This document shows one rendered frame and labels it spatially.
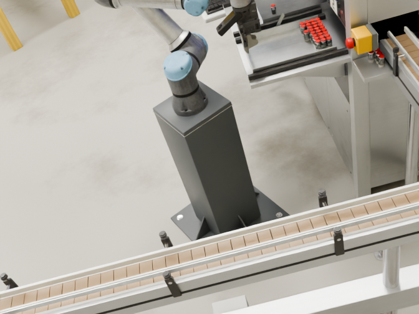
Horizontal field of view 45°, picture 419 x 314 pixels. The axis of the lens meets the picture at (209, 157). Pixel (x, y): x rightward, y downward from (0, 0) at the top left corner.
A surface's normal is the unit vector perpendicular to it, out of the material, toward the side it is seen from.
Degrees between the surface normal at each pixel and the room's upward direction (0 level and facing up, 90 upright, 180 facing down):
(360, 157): 90
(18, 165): 0
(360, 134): 90
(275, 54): 0
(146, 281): 0
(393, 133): 90
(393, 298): 90
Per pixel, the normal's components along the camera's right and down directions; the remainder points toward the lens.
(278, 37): -0.23, -0.69
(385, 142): 0.14, 0.67
